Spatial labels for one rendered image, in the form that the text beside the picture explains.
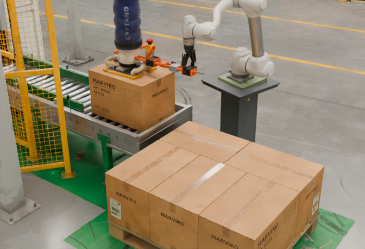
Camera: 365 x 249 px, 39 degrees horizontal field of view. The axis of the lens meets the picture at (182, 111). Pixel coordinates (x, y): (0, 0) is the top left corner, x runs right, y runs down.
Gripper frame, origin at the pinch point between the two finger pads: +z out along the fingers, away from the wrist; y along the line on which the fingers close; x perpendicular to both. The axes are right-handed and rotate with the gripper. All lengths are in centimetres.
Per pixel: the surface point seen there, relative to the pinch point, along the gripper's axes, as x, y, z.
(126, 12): -52, 9, -38
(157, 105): -27.8, 4.7, 35.1
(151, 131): -20, 22, 50
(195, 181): 44, 53, 54
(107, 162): -57, 36, 84
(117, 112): -57, 21, 44
